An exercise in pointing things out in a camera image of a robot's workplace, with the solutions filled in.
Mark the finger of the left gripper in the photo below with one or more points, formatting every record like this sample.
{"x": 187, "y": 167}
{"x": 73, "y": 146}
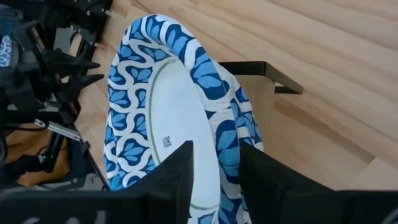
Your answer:
{"x": 71, "y": 63}
{"x": 77, "y": 85}

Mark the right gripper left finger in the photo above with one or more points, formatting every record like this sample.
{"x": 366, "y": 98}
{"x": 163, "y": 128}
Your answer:
{"x": 168, "y": 180}

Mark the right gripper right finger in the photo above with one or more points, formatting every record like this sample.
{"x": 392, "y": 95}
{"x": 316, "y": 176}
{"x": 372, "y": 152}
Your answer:
{"x": 264, "y": 186}

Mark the blue patterned paper plate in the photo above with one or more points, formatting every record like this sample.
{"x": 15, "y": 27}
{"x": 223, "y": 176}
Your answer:
{"x": 174, "y": 109}

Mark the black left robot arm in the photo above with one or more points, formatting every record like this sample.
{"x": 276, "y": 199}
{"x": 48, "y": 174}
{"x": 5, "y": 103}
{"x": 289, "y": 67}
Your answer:
{"x": 21, "y": 161}

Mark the wooden shelf black metal legs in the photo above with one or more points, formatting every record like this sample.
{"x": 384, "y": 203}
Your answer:
{"x": 264, "y": 67}

